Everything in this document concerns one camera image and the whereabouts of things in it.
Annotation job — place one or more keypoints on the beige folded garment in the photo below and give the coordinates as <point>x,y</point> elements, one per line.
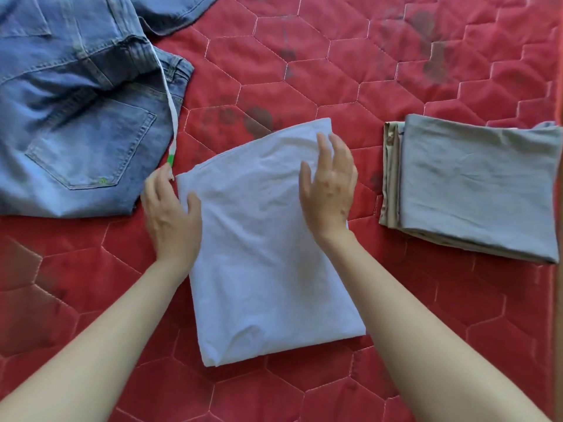
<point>389,171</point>

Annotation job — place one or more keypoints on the person's left thumb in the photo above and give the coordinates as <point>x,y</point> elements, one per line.
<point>194,207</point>

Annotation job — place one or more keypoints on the red quilted bed cover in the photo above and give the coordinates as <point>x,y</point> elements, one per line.
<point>286,61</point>

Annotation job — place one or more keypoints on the grey folded garment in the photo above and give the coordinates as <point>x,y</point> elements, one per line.
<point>475,193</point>

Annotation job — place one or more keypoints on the person's right hand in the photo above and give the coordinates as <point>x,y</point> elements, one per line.
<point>330,197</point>

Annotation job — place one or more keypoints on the person's right middle finger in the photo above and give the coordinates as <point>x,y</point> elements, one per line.
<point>342,151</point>

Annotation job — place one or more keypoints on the white garment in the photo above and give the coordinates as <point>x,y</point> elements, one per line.
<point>264,259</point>

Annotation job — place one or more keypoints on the person's left forearm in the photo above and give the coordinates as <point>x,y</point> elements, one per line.
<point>96,347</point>

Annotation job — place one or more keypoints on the person's right thumb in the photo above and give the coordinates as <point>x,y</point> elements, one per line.
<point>305,182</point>

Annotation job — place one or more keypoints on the blue denim jeans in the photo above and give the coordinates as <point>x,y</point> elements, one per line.
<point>66,105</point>

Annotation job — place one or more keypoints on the person's right forearm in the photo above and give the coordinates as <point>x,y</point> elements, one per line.
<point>418,338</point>

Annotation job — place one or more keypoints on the person's left hand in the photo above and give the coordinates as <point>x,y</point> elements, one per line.
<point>171,228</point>

